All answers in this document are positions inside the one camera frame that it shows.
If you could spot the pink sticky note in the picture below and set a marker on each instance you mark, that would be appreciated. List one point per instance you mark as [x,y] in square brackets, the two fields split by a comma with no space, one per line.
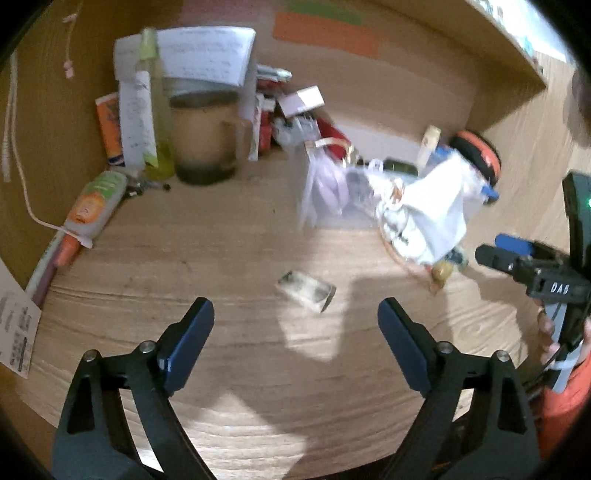
[217,7]

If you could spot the white small box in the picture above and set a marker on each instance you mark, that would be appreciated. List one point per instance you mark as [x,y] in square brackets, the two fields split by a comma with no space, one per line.
[300,99]

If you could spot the small labelled jar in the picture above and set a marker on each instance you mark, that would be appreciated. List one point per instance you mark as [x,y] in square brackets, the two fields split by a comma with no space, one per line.
[307,290]

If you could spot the yellowish small object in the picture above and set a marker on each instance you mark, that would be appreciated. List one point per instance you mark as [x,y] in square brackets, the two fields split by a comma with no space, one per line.
[441,277]

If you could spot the white printed card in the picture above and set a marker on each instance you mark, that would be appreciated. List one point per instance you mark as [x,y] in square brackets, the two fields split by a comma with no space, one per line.
[16,323]

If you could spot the orange sticky note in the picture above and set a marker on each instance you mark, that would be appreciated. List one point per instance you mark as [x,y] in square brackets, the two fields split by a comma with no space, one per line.
[323,34]

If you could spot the dark green bottle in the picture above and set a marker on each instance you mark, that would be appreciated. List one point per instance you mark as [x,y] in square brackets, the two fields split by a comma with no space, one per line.
[399,166]

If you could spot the small black clips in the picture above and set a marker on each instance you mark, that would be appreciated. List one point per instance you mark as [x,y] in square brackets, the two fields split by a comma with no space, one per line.
[143,185]

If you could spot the wooden shelf board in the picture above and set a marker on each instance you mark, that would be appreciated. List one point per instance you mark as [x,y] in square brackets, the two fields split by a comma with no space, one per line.
[508,41]

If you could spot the yellow green bottle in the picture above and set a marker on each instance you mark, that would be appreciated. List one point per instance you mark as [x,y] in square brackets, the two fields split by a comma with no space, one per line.
[160,134]

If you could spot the white handwritten paper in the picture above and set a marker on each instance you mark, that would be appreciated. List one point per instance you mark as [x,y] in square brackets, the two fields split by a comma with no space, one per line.
[207,50]

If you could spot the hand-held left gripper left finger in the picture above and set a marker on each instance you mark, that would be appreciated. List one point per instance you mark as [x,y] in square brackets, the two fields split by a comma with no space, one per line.
[189,341]

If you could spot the pink pen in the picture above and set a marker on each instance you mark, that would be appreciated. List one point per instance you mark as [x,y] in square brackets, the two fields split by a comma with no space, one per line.
[45,276]

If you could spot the white paper strip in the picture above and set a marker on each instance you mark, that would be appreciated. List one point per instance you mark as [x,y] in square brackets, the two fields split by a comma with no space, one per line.
[134,115]

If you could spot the cream plastic bottle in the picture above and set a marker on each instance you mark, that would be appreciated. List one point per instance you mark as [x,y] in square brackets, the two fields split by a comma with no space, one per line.
[429,143]

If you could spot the white plastic bag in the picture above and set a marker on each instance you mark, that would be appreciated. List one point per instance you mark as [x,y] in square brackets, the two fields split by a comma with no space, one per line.
[438,207]

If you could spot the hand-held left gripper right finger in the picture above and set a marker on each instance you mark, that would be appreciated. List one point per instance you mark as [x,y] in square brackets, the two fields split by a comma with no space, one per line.
[401,341]

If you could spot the orange white tube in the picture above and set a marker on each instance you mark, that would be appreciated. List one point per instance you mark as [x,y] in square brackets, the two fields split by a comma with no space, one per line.
[94,203]

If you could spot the orange small box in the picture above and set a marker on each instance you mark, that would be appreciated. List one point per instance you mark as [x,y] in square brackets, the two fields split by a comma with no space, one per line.
[110,134]

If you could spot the person's right forearm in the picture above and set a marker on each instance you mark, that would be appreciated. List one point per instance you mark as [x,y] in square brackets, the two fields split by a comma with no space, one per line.
[563,408]

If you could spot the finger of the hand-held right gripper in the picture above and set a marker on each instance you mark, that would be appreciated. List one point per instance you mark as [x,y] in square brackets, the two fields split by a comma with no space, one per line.
[512,242]
[496,259]

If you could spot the person's right hand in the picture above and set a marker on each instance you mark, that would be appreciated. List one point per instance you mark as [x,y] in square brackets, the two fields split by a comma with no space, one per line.
[547,330]

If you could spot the black orange zip case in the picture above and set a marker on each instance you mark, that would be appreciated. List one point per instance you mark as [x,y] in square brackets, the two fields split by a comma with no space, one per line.
[482,157]

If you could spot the green sticky note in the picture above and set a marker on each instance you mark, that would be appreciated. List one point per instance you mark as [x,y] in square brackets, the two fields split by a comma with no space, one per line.
[323,11]

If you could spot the translucent curved plastic sheet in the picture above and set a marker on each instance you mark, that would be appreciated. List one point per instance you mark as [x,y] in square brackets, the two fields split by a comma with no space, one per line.
[247,120]

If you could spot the dark blurred object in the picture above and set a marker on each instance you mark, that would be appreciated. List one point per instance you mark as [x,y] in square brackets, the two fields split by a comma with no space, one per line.
[581,106]

